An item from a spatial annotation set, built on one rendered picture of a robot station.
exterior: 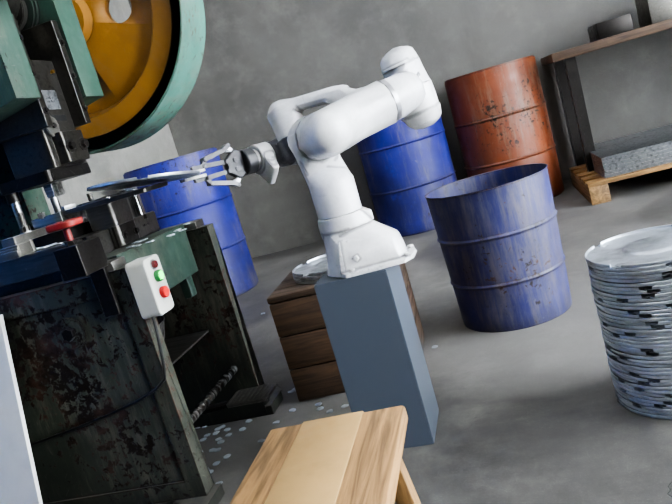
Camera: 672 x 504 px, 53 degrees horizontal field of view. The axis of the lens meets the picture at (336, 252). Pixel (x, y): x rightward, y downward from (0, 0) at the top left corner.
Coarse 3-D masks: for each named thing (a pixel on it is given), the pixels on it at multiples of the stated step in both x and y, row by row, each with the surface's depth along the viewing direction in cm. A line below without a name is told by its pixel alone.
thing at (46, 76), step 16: (32, 64) 173; (48, 64) 180; (48, 80) 178; (48, 96) 176; (64, 112) 182; (48, 128) 171; (64, 128) 180; (16, 144) 173; (32, 144) 172; (48, 144) 172; (64, 144) 174; (80, 144) 180; (16, 160) 174; (32, 160) 173; (48, 160) 172; (64, 160) 174; (80, 160) 180; (16, 176) 175
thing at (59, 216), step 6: (84, 210) 186; (48, 216) 176; (54, 216) 176; (60, 216) 176; (66, 216) 178; (72, 216) 180; (84, 216) 185; (36, 222) 177; (42, 222) 177; (48, 222) 177; (54, 222) 176; (36, 228) 178
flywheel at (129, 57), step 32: (96, 0) 206; (160, 0) 198; (96, 32) 208; (128, 32) 206; (160, 32) 200; (96, 64) 210; (128, 64) 208; (160, 64) 203; (128, 96) 207; (160, 96) 211; (96, 128) 212; (128, 128) 219
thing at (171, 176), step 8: (152, 176) 163; (160, 176) 164; (168, 176) 167; (176, 176) 172; (184, 176) 178; (192, 176) 184; (104, 184) 163; (112, 184) 163; (120, 184) 167; (128, 184) 179; (136, 184) 181; (144, 184) 183; (152, 184) 189
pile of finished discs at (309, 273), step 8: (320, 256) 234; (304, 264) 230; (312, 264) 226; (320, 264) 219; (296, 272) 220; (304, 272) 216; (312, 272) 213; (320, 272) 208; (296, 280) 216; (304, 280) 217; (312, 280) 209
